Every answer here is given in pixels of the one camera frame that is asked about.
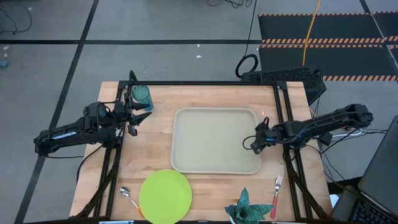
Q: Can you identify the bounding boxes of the teal faceted plastic cup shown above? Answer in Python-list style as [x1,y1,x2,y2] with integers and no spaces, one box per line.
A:
[131,84,154,112]

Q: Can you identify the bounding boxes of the spoon with orange handle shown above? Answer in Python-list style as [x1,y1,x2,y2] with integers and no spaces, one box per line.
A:
[119,186,144,218]

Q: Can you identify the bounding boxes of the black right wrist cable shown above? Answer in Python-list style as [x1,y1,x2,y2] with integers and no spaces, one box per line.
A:
[242,135,261,151]

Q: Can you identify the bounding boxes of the black power adapter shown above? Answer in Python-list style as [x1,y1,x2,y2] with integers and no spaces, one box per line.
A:
[318,132,333,146]

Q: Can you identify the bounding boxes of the black backlit keyboard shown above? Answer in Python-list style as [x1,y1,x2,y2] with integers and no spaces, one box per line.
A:
[351,200,398,224]

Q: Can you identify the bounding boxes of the black hazard-striped floor mat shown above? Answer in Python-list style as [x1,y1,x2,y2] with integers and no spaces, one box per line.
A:
[371,11,398,43]
[257,12,387,45]
[258,44,398,82]

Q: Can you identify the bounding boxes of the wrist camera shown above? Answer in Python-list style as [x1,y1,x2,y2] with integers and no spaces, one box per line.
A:
[113,101,126,123]
[264,124,280,142]

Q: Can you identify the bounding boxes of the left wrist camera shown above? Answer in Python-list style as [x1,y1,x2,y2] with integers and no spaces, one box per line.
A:
[113,101,126,123]

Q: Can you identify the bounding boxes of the fork with red handle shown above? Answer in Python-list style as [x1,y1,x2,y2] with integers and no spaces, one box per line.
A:
[269,175,284,220]

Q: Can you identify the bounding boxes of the beige plastic tray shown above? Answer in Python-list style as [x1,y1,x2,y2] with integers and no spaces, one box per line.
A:
[170,107,262,175]

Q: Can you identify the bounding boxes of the grey laptop lid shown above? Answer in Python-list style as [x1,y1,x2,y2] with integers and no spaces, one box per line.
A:
[357,114,398,215]

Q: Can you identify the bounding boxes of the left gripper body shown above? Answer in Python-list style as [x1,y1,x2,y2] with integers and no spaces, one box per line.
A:
[124,91,139,138]

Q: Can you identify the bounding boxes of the black aluminium table frame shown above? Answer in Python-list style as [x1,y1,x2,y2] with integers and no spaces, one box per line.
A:
[70,70,332,223]

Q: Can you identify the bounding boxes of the white power cable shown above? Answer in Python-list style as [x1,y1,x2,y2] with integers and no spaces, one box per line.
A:
[331,127,363,138]

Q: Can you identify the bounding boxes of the black floor cable bundle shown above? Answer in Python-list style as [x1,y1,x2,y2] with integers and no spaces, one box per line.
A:
[206,0,253,9]

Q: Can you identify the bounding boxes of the yellow hanging cable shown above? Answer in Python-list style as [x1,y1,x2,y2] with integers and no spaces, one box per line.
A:
[302,0,322,67]

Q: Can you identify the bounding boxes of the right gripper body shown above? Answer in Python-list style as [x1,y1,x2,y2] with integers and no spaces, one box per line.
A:
[250,116,271,156]

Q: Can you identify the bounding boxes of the dark grey rounded object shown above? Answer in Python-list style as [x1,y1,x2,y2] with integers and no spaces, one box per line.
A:
[331,185,361,222]

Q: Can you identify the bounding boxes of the teal cloth napkin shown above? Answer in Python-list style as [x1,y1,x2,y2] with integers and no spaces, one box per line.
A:
[224,187,275,224]

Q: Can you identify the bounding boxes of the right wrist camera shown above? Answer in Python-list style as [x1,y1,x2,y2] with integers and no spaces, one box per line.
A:
[264,124,280,142]

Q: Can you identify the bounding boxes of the thin black floor cable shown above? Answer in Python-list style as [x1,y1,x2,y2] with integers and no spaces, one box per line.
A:
[0,2,33,35]

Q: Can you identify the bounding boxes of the black hanging cable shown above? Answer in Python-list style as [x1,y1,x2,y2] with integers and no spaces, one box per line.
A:
[235,0,259,79]

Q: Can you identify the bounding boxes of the lime green plate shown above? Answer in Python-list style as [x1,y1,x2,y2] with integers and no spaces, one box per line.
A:
[139,169,193,224]

